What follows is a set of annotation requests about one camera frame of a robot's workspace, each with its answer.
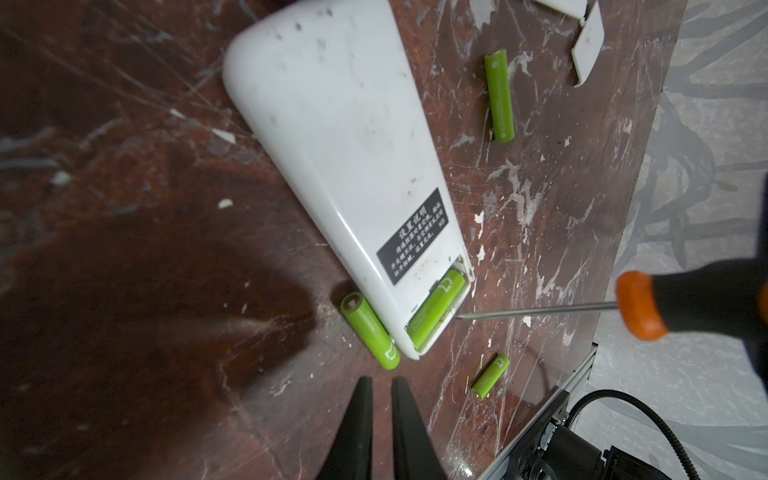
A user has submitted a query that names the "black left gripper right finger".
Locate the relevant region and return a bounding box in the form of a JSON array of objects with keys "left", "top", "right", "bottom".
[{"left": 391, "top": 377, "right": 447, "bottom": 480}]

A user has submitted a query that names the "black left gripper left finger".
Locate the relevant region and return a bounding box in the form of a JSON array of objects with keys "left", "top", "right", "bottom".
[{"left": 316, "top": 376, "right": 373, "bottom": 480}]

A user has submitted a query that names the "green battery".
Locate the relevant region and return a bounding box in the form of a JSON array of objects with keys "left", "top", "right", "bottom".
[
  {"left": 471, "top": 353, "right": 510, "bottom": 400},
  {"left": 340, "top": 292, "right": 401, "bottom": 371},
  {"left": 484, "top": 49, "right": 515, "bottom": 143},
  {"left": 406, "top": 269, "right": 466, "bottom": 351}
]

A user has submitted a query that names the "orange black small tool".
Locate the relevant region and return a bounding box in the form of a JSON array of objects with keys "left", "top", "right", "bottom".
[{"left": 460, "top": 258, "right": 767, "bottom": 341}]

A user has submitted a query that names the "red white remote control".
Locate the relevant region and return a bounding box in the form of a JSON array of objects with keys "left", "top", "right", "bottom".
[{"left": 223, "top": 1, "right": 474, "bottom": 360}]

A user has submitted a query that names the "small white battery cover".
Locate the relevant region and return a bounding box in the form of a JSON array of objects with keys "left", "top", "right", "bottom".
[{"left": 571, "top": 1, "right": 605, "bottom": 88}]

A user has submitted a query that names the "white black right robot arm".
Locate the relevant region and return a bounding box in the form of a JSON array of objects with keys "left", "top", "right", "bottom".
[{"left": 504, "top": 423, "right": 669, "bottom": 479}]

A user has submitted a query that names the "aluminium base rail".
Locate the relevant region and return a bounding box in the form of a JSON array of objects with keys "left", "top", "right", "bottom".
[{"left": 478, "top": 343, "right": 598, "bottom": 479}]

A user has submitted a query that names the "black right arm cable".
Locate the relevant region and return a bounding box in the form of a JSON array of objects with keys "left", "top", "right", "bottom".
[{"left": 563, "top": 388, "right": 703, "bottom": 480}]

